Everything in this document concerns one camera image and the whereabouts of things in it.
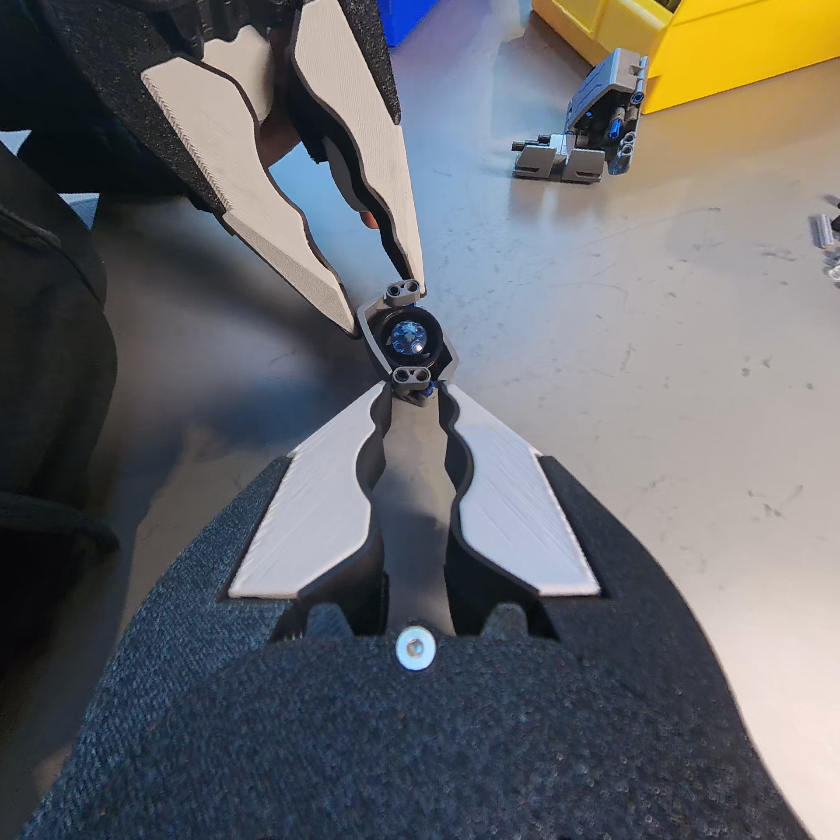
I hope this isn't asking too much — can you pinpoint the grey brick block assembly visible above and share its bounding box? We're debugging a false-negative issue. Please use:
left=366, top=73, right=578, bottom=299
left=512, top=47, right=651, bottom=185

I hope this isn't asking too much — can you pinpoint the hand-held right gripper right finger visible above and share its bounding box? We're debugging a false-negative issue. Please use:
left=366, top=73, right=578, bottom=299
left=438, top=382, right=602, bottom=598

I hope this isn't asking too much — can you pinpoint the grey black wheel assembly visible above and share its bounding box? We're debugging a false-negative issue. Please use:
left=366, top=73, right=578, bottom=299
left=375, top=305, right=460, bottom=403

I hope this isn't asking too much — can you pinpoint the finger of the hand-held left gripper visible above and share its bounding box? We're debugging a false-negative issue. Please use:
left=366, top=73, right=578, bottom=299
left=290, top=0, right=427, bottom=296
left=141, top=54, right=362, bottom=338

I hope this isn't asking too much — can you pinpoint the grey curved brick panel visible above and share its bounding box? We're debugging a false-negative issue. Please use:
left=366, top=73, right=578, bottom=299
left=356, top=292, right=395, bottom=378

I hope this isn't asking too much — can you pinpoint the person's left hand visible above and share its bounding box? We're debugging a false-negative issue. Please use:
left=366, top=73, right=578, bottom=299
left=258, top=97, right=304, bottom=168

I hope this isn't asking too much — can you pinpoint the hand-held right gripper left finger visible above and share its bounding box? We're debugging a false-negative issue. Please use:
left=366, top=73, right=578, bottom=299
left=227, top=382, right=389, bottom=600

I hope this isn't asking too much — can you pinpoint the person's black printed sweatshirt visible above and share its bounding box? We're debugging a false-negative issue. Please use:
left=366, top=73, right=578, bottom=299
left=0, top=141, right=120, bottom=664

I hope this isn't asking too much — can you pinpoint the pile of small brick pins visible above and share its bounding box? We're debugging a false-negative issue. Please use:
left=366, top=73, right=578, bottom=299
left=812, top=193, right=840, bottom=284

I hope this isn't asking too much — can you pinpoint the grey desk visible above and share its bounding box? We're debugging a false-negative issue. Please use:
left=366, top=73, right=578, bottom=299
left=0, top=0, right=840, bottom=840

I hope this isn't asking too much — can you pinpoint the blue plastic bin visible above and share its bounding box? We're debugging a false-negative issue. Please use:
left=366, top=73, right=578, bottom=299
left=377, top=0, right=431, bottom=48

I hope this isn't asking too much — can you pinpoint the yellow plastic bin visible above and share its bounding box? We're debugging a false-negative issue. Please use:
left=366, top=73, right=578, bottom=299
left=532, top=0, right=840, bottom=116

